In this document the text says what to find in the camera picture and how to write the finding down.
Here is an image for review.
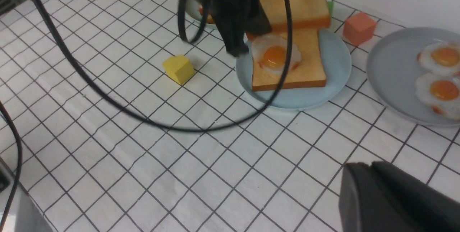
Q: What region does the green foam block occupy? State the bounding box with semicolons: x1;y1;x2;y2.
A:
327;1;335;17

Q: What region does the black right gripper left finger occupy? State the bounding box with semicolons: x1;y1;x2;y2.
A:
339;163;403;232

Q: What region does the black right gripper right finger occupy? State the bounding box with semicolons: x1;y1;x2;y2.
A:
371;162;460;232

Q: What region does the checkered white tablecloth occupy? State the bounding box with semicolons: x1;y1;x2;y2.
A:
0;0;459;232

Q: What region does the yellow foam block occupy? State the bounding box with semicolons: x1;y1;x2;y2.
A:
162;55;196;86

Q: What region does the fried egg right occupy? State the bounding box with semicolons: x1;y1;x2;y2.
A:
415;72;460;121

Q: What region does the fried egg toy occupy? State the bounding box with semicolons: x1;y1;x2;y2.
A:
251;34;288;76

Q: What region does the fried egg rear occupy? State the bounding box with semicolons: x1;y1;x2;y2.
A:
417;42;460;77

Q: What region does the black camera cable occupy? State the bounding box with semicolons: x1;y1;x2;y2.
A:
0;0;293;232

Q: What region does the green plate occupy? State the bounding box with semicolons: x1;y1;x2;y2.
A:
185;0;217;30

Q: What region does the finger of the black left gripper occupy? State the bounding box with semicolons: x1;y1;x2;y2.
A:
244;0;272;36
216;6;249;57

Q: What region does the grey plate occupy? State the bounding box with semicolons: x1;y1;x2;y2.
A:
366;27;460;128

